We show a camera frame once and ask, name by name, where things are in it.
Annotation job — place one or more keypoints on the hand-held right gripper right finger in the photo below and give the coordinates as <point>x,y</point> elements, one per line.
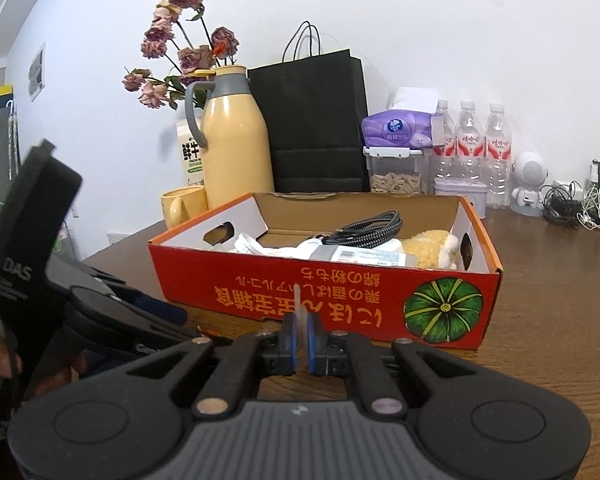
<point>316,342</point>

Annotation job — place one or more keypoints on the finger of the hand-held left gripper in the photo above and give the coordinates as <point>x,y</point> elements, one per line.
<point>155,307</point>

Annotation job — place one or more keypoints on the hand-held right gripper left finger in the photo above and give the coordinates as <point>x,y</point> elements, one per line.
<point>291,340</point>

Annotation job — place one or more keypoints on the orange cardboard box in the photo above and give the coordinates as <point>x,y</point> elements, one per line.
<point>260,300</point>

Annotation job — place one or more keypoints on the white lumpy packet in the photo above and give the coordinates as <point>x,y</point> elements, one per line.
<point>260,250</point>

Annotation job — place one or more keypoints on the orange wrapper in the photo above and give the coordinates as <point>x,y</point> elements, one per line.
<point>208,333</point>

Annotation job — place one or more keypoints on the white labelled bottle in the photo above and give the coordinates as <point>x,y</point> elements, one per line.
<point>365,256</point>

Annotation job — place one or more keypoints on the yellow mug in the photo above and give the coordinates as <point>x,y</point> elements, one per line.
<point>185,205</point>

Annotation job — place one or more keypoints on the yellow plush toy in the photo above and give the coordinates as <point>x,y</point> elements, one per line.
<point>430,250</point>

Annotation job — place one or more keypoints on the white milk carton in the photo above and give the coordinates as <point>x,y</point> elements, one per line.
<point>192,155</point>

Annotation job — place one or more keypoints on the yellow thermos jug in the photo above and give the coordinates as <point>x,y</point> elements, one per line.
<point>235,155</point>

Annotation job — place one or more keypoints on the clear seed container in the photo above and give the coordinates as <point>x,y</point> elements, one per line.
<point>395,177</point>

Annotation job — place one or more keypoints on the lavender tin box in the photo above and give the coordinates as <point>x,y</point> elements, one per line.
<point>457,195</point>

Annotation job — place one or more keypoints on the black paper bag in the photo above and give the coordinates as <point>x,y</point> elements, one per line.
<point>315,120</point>

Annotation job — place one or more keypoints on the purple tissue pack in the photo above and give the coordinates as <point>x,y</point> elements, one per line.
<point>395,130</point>

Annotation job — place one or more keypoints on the dried rose bouquet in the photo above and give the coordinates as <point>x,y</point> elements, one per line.
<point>195,57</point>

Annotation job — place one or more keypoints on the clear water bottle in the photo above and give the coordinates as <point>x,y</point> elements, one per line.
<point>498,160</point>
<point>442,145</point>
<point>469,145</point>

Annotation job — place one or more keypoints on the white robot-shaped speaker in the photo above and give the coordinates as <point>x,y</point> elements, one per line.
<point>529,170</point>

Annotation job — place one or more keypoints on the black charger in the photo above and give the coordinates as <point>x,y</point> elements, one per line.
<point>595,172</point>

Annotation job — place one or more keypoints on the wall poster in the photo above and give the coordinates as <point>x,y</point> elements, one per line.
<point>37,70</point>

